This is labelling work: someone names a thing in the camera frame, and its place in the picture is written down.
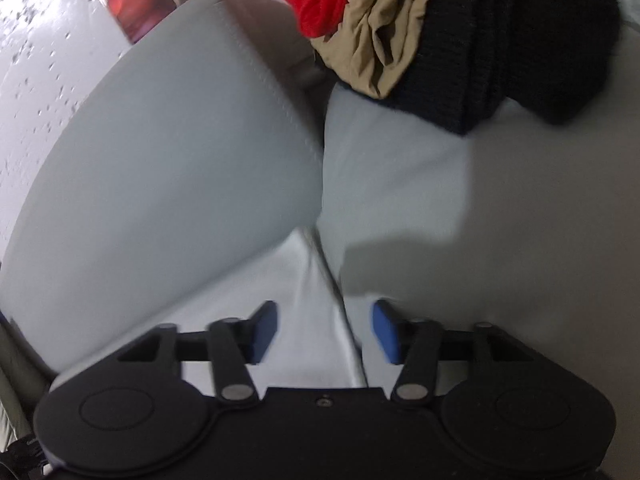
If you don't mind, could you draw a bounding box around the black garment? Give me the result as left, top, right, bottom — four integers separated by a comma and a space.
332, 0, 624, 136

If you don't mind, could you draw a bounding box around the grey sofa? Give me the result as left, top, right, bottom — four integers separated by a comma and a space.
0, 0, 640, 411

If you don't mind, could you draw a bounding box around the tan garment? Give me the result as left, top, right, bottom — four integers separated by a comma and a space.
310, 0, 457, 100

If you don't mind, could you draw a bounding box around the white t-shirt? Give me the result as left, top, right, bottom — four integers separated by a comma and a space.
177, 227, 368, 391

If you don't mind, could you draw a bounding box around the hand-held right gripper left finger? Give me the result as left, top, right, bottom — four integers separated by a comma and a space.
117, 300, 279, 404

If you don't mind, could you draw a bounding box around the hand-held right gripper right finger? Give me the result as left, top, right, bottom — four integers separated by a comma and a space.
371, 299, 532, 404

